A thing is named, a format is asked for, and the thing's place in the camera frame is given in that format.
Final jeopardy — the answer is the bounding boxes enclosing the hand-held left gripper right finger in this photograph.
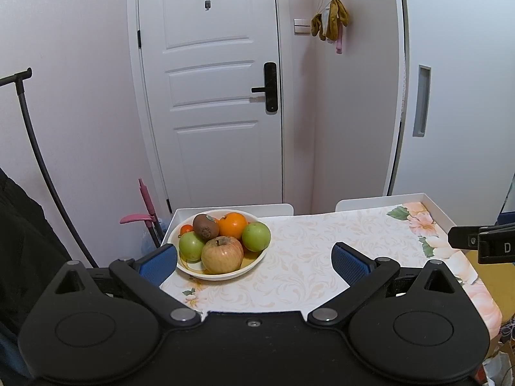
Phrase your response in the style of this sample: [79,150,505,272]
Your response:
[308,242,461,326]

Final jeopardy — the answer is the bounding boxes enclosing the large orange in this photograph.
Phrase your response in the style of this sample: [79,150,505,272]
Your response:
[218,212,248,240]

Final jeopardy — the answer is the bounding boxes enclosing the brown gloves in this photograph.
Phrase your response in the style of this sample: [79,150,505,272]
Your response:
[311,0,350,42]

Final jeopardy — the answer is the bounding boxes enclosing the black cloth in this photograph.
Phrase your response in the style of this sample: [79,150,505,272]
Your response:
[0,167,99,379]

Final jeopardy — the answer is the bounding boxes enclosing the yellow object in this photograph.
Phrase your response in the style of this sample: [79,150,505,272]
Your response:
[463,249,515,330]

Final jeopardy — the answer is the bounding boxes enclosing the black door lock handle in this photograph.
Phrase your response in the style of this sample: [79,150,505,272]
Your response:
[251,62,278,112]

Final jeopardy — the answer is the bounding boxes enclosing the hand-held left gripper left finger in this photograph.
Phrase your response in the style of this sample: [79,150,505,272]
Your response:
[54,244,202,327]

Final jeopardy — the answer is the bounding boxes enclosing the white panel door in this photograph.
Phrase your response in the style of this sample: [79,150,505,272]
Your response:
[128,0,298,215]

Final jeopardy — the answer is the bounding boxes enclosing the green apple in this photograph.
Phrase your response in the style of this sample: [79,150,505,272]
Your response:
[179,232,207,262]
[242,221,271,252]

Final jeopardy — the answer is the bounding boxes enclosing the cream shallow bowl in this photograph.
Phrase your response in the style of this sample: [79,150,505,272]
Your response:
[168,210,271,281]

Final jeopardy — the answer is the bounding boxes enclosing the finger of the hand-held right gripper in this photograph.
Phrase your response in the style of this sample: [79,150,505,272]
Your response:
[448,225,481,250]

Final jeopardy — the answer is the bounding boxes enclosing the brown kiwi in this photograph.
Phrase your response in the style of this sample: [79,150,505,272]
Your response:
[192,214,220,241]

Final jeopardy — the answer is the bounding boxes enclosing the grey recessed door handle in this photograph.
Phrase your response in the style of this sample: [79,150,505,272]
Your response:
[412,64,431,137]

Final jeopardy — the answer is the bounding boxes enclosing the pink long-handled tool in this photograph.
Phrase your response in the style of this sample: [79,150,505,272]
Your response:
[119,178,165,246]

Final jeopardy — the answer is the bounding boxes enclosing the yellow-brown apple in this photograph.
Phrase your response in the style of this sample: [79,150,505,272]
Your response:
[201,236,245,274]

